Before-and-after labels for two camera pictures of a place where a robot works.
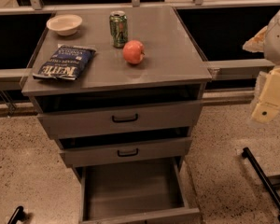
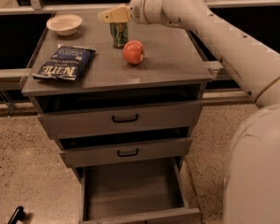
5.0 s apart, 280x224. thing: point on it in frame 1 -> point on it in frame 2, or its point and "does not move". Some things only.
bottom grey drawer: x=134 y=194 does not move
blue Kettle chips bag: x=65 y=63 does not move
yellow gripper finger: x=274 y=94 -> x=119 y=14
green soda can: x=119 y=28 does not move
